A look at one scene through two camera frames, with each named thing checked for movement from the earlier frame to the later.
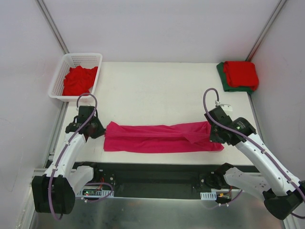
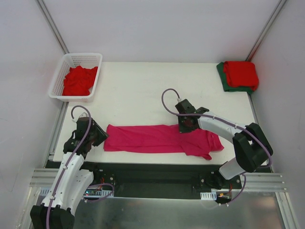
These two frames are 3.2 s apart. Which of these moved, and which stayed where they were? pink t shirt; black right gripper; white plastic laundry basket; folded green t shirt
Moved: black right gripper
Stayed: white plastic laundry basket; pink t shirt; folded green t shirt
